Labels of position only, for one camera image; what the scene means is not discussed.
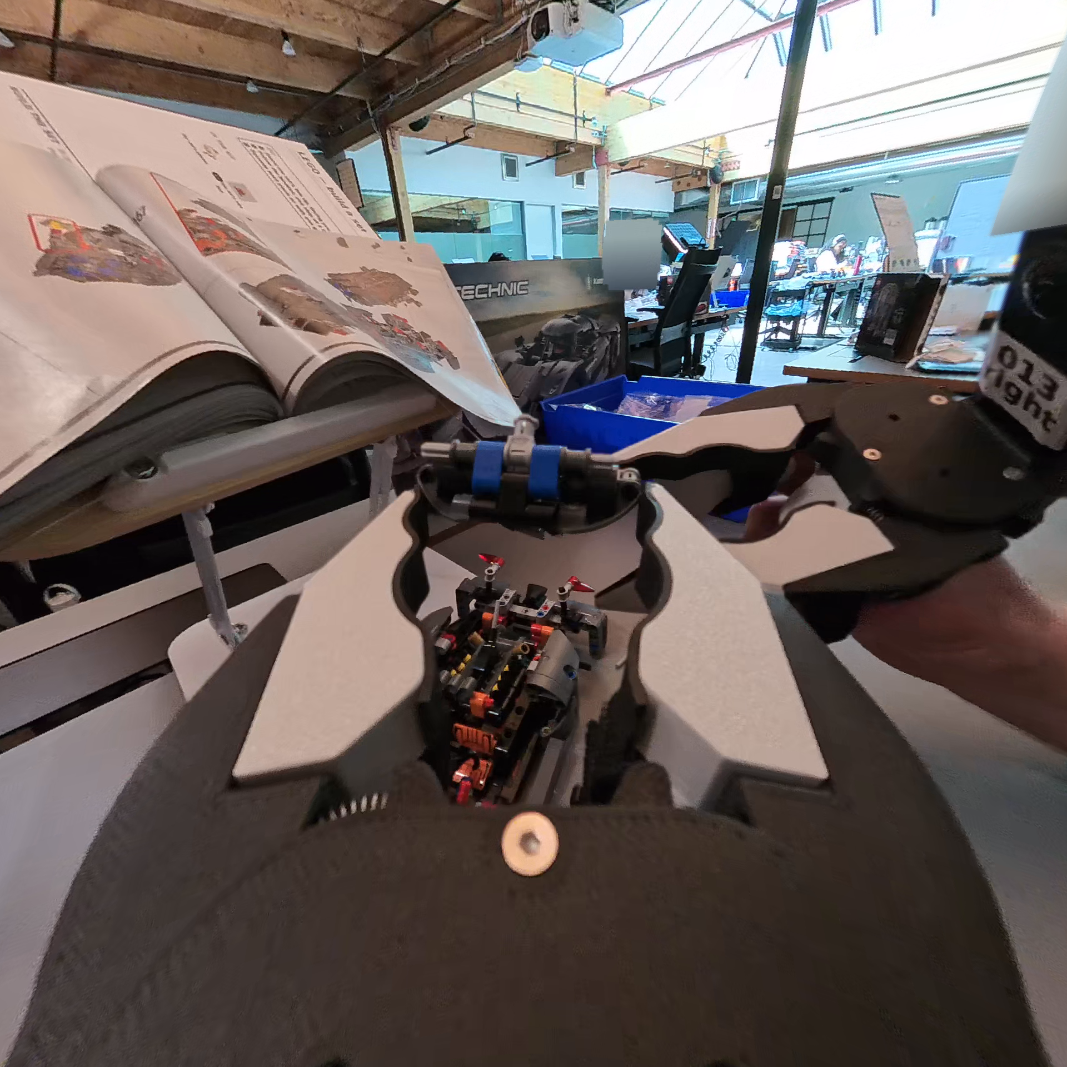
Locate person's right hand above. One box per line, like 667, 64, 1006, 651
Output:
850, 554, 1067, 728

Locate black vertical pole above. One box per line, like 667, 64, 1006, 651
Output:
736, 0, 820, 385

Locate open lego instruction booklet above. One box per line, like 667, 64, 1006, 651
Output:
0, 71, 525, 522

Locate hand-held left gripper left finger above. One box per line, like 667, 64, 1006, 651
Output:
232, 487, 445, 789

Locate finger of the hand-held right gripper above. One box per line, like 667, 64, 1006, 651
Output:
611, 385, 843, 518
719, 490, 895, 596

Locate white whiteboard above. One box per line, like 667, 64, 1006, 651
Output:
940, 173, 1025, 276

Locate small black cardboard box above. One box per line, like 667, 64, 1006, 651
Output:
852, 272, 949, 363

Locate white book stand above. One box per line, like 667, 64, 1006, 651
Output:
0, 387, 455, 701

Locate black lego car model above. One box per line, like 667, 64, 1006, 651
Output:
427, 552, 611, 808

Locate clear plastic parts bags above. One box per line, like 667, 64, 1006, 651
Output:
619, 390, 728, 420

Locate black office chair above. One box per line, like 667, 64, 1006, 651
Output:
627, 244, 725, 381

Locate black and blue lego sub-assembly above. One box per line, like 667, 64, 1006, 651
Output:
419, 412, 645, 536

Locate dark lego set box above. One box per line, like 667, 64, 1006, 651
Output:
443, 257, 628, 438

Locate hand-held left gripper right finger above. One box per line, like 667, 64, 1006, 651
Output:
627, 483, 831, 791

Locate wooden background desk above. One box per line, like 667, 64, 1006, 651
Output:
782, 350, 986, 395

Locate white ceiling projector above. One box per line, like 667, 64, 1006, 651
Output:
527, 0, 625, 66

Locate blue plastic bin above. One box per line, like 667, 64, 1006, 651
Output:
540, 373, 766, 525

